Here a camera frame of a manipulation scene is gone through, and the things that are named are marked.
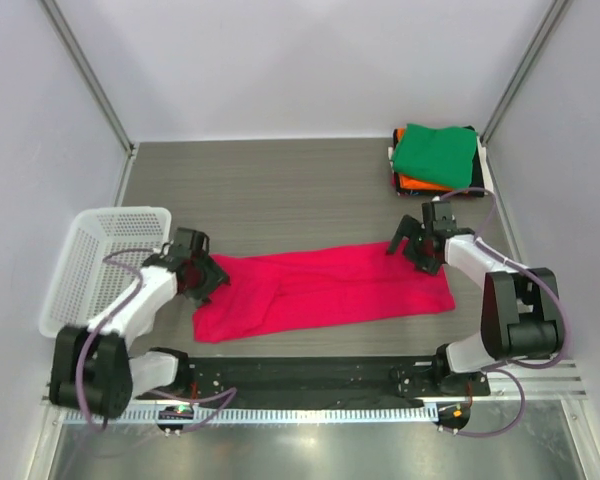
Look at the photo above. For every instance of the right aluminium corner post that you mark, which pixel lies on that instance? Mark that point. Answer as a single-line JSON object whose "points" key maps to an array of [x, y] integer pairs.
{"points": [[542, 34]]}

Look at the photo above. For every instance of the white plastic basket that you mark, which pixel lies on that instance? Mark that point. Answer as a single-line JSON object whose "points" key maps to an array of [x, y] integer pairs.
{"points": [[83, 285]]}

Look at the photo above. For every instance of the pink t shirt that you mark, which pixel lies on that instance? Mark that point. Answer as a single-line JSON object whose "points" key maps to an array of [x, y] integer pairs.
{"points": [[343, 285]]}

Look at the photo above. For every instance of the aluminium corner post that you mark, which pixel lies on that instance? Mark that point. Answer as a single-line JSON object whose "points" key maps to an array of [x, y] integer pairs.
{"points": [[542, 34], [76, 54]]}

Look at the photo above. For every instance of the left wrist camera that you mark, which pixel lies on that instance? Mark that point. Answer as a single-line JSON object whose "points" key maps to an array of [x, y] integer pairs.
{"points": [[187, 243]]}

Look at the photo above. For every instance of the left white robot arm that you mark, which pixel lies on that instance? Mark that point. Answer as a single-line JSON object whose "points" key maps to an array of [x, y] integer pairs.
{"points": [[91, 369]]}

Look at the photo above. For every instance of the aluminium rail frame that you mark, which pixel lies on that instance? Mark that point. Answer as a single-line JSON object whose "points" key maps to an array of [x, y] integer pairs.
{"points": [[560, 380]]}

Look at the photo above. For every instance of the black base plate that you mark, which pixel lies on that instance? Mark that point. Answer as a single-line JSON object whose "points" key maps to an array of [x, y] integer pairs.
{"points": [[282, 382]]}

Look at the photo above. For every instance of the white folded t shirt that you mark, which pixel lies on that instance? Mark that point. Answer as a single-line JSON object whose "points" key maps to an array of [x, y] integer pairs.
{"points": [[487, 175]]}

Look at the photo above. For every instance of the black folded t shirt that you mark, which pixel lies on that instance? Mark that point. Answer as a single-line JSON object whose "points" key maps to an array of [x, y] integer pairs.
{"points": [[398, 133]]}

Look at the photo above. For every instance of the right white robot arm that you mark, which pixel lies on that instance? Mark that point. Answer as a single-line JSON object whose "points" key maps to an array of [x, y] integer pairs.
{"points": [[522, 321]]}

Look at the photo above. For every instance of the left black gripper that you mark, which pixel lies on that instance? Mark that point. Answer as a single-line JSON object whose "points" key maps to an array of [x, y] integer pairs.
{"points": [[214, 274]]}

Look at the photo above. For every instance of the green folded t shirt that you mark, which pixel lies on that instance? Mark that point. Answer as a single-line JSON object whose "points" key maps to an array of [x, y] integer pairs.
{"points": [[442, 156]]}

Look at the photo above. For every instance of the left aluminium corner post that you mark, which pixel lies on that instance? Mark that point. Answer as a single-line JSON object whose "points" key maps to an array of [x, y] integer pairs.
{"points": [[76, 54]]}

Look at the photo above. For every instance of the white slotted cable duct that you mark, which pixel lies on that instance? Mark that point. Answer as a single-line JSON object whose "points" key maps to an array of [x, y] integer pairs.
{"points": [[179, 414]]}

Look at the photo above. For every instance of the orange folded t shirt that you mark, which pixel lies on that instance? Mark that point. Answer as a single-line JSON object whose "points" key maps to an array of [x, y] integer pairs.
{"points": [[406, 185]]}

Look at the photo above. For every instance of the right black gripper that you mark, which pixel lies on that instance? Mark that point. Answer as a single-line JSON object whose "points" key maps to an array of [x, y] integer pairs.
{"points": [[407, 230]]}

